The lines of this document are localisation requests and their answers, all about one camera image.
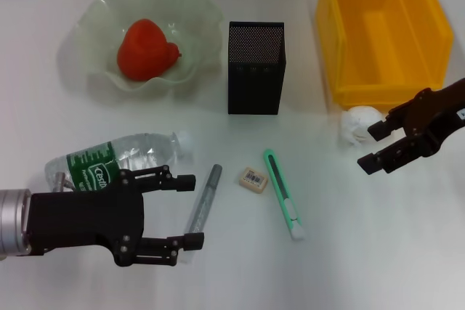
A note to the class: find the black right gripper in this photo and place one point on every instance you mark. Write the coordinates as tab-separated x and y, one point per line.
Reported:
439	117

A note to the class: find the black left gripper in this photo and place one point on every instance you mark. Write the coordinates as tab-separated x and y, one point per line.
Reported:
83	219

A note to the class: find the white paper ball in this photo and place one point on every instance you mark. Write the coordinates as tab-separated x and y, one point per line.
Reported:
357	123

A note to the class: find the clear green-label water bottle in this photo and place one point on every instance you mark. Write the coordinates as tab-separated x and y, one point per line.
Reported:
145	150

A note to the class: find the soft red-orange toy orange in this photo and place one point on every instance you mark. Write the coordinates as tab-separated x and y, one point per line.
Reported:
145	52

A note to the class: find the grey pen in clear sleeve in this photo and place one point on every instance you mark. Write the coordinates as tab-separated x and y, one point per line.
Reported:
203	201

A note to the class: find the beige eraser with barcode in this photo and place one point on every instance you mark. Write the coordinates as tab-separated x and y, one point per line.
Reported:
253	179

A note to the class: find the mint green utility knife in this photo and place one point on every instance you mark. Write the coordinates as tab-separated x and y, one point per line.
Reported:
281	190

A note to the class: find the black mesh pen holder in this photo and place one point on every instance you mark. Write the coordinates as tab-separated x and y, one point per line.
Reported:
254	81

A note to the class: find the pale green wavy glass plate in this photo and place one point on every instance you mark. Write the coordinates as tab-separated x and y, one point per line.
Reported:
192	27

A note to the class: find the yellow plastic bin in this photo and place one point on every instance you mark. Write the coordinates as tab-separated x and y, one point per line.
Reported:
381	52

